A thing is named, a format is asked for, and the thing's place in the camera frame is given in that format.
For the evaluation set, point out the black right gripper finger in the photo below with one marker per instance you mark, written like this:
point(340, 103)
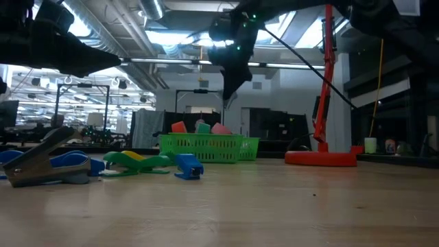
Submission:
point(229, 82)
point(241, 79)

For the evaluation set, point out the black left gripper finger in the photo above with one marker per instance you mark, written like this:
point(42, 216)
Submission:
point(75, 55)

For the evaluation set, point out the green stapler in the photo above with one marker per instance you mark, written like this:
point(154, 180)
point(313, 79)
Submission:
point(137, 165)
point(168, 156)

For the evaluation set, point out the dark grey staple remover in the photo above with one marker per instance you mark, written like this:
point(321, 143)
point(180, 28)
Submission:
point(37, 161)

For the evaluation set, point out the black partition curtain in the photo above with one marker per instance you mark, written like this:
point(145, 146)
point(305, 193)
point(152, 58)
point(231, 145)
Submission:
point(190, 116)

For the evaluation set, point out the long ceiling light bar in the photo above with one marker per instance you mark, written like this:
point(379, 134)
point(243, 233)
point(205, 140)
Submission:
point(164, 60)

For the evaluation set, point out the green plastic basket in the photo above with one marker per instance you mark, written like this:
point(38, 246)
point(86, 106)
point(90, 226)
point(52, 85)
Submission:
point(250, 148)
point(205, 147)

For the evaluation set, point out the grey cloth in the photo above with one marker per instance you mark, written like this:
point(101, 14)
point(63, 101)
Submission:
point(148, 127)

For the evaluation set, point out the red desk lamp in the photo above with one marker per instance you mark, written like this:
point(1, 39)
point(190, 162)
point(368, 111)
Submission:
point(322, 159)

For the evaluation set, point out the small red box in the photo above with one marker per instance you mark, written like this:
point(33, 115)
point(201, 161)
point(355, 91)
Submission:
point(356, 149)

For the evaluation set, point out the green cup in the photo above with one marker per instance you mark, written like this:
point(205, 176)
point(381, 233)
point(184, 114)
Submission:
point(370, 145)

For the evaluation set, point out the black station frame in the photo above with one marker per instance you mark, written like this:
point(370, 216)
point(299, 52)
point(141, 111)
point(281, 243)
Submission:
point(82, 85)
point(200, 91)

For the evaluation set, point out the silver air duct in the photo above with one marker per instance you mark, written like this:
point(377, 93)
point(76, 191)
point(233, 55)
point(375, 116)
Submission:
point(151, 8)

